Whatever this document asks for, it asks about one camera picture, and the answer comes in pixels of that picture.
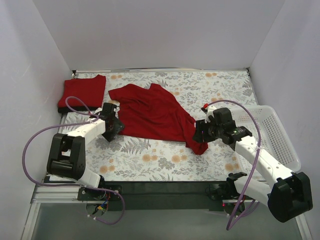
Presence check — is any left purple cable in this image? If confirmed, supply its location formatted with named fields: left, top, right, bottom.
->
left=22, top=96, right=126, bottom=225

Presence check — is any red t shirt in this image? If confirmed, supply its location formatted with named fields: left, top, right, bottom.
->
left=57, top=74, right=107, bottom=113
left=108, top=83, right=208, bottom=155

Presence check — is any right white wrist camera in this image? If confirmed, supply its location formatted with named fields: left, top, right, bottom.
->
left=201, top=103, right=217, bottom=123

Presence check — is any aluminium front rail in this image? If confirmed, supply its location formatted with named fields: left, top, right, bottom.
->
left=31, top=181, right=301, bottom=205

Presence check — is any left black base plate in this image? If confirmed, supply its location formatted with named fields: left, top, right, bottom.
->
left=77, top=184, right=122, bottom=201

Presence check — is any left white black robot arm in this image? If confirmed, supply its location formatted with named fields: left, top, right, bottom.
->
left=46, top=103, right=125, bottom=200

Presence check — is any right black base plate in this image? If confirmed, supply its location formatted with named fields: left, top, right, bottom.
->
left=204, top=183, right=240, bottom=200

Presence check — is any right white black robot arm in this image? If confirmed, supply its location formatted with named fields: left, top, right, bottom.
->
left=193, top=104, right=313, bottom=223

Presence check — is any folded red t shirt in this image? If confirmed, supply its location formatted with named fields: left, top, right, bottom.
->
left=57, top=74, right=107, bottom=113

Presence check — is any white plastic laundry basket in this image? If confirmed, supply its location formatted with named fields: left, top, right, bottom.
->
left=230, top=105, right=301, bottom=174

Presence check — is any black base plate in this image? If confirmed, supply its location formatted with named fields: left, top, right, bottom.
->
left=204, top=183, right=240, bottom=200
left=77, top=184, right=122, bottom=201

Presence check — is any floral patterned table mat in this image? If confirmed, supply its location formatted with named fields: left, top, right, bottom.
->
left=48, top=70, right=260, bottom=182

